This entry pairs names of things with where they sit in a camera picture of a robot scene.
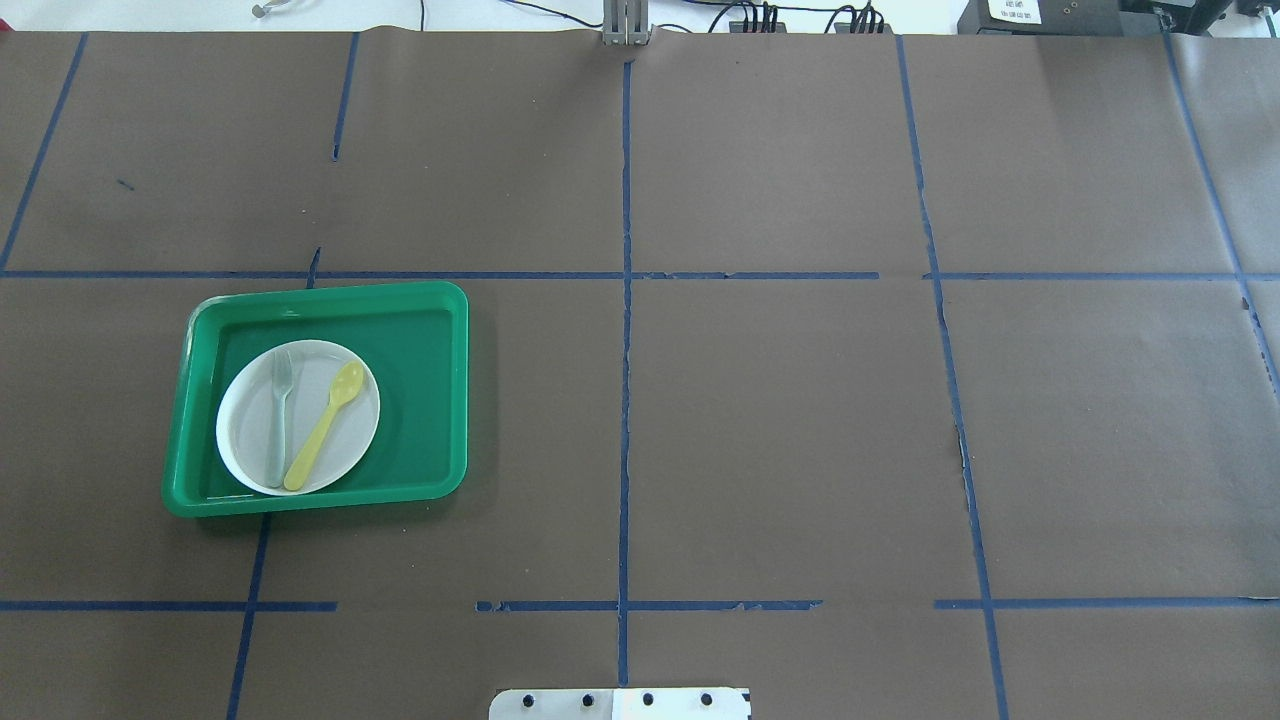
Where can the yellow plastic spoon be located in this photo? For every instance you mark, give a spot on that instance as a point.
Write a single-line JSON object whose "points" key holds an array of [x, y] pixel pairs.
{"points": [[346, 386]]}

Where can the brown paper table cover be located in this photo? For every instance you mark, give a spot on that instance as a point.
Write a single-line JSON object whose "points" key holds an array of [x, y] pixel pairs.
{"points": [[892, 377]]}

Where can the white round plate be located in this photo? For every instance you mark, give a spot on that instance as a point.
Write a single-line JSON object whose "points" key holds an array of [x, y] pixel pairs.
{"points": [[242, 425]]}

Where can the pale grey plastic fork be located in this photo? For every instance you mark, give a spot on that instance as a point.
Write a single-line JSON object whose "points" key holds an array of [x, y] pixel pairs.
{"points": [[282, 384]]}

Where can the green plastic tray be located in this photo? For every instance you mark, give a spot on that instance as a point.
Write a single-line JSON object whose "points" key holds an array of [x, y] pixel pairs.
{"points": [[413, 336]]}

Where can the black box with label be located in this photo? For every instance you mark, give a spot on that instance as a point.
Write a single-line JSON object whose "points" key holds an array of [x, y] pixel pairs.
{"points": [[1054, 18]]}

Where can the grey aluminium post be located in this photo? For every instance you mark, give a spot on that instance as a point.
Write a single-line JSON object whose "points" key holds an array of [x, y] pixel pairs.
{"points": [[626, 23]]}

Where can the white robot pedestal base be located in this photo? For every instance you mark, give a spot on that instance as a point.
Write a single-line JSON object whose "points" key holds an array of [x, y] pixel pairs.
{"points": [[623, 703]]}

